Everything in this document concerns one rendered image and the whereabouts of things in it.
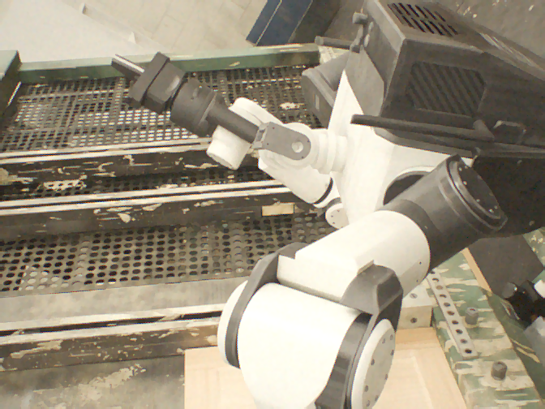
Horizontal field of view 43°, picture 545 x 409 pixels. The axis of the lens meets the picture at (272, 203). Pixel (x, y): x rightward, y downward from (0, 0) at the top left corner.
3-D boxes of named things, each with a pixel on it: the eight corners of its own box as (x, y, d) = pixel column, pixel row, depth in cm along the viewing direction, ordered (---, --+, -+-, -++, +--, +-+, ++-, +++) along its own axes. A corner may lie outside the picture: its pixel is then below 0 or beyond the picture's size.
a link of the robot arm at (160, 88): (164, 39, 125) (221, 73, 126) (153, 70, 133) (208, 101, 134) (130, 86, 118) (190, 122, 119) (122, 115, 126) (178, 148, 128)
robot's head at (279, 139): (311, 135, 100) (263, 115, 98) (327, 131, 91) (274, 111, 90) (297, 175, 100) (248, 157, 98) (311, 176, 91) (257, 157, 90)
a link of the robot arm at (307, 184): (268, 152, 137) (336, 200, 146) (263, 191, 131) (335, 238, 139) (305, 125, 131) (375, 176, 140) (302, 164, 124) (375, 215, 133)
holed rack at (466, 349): (478, 357, 124) (478, 355, 124) (462, 359, 124) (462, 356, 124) (328, 41, 262) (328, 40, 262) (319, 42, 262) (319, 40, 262)
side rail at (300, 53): (319, 77, 261) (319, 49, 255) (23, 98, 254) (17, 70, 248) (315, 70, 268) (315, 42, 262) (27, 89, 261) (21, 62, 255)
